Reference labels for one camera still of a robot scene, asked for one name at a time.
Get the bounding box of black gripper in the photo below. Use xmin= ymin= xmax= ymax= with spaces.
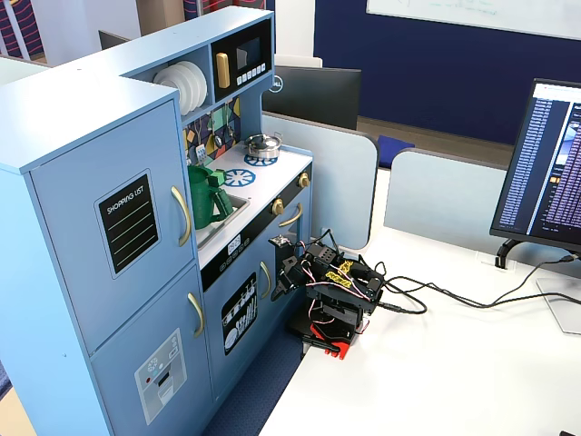
xmin=268 ymin=233 xmax=305 ymax=302

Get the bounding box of steel toy pot with lid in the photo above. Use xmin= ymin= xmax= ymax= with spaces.
xmin=243 ymin=132 xmax=284 ymax=161

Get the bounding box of grey toy sink basin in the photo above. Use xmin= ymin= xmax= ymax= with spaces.
xmin=195 ymin=192 xmax=252 ymax=251

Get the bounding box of light blue desk divider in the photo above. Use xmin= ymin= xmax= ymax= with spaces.
xmin=261 ymin=111 xmax=379 ymax=252
xmin=382 ymin=146 xmax=510 ymax=249

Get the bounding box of green plastic pitcher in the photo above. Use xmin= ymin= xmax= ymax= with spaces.
xmin=187 ymin=163 xmax=235 ymax=231

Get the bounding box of hanging toy spatula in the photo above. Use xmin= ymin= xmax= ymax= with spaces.
xmin=195 ymin=118 xmax=209 ymax=164

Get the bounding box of hanging toy ladle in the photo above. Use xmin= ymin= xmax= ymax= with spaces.
xmin=212 ymin=105 xmax=225 ymax=147

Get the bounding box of blue chair seat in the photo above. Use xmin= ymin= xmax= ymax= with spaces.
xmin=376 ymin=134 xmax=417 ymax=170

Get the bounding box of black Dell monitor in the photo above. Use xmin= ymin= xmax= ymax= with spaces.
xmin=261 ymin=64 xmax=363 ymax=132

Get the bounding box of black monitor stand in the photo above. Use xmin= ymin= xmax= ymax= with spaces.
xmin=495 ymin=237 xmax=524 ymax=270

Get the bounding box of blue wooden toy kitchen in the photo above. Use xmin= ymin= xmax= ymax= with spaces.
xmin=0 ymin=6 xmax=315 ymax=436

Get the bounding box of silver monitor stand base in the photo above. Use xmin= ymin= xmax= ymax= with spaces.
xmin=535 ymin=276 xmax=581 ymax=338

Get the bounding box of black monitor with lit screen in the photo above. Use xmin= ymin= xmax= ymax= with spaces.
xmin=488 ymin=77 xmax=581 ymax=253

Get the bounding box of dark monitor behind kitchen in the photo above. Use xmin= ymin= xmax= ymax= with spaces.
xmin=97 ymin=29 xmax=132 ymax=51

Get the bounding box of white whiteboard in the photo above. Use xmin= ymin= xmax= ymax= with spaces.
xmin=365 ymin=0 xmax=581 ymax=42

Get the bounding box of gold dishwasher door handle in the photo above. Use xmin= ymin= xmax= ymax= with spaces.
xmin=259 ymin=260 xmax=272 ymax=300

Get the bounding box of gold oven door handle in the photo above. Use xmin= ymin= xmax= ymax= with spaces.
xmin=277 ymin=202 xmax=304 ymax=229

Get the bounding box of short gold freezer handle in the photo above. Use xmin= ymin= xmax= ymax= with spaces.
xmin=186 ymin=291 xmax=206 ymax=339

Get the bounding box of long gold fridge handle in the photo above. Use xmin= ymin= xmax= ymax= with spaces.
xmin=170 ymin=184 xmax=193 ymax=248

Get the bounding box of black power cable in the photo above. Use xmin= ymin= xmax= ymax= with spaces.
xmin=379 ymin=273 xmax=581 ymax=315

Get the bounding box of gold microwave door handle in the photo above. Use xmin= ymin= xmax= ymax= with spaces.
xmin=215 ymin=52 xmax=231 ymax=89

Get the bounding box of black USB cable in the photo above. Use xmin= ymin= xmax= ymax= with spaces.
xmin=385 ymin=253 xmax=581 ymax=310

